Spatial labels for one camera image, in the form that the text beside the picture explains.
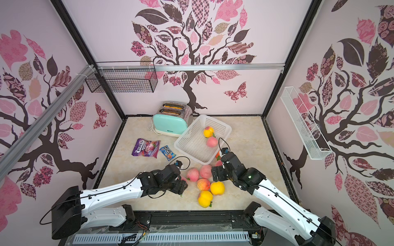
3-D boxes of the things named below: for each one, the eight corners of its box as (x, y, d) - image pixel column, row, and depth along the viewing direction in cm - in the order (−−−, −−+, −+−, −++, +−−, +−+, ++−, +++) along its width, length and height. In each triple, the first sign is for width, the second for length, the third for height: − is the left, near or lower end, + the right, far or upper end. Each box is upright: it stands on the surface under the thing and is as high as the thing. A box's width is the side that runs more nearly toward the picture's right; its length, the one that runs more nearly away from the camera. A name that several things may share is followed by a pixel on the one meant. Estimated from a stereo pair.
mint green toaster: (156, 134, 111) (150, 117, 97) (168, 116, 123) (164, 98, 110) (184, 141, 106) (182, 125, 93) (194, 122, 119) (193, 105, 105)
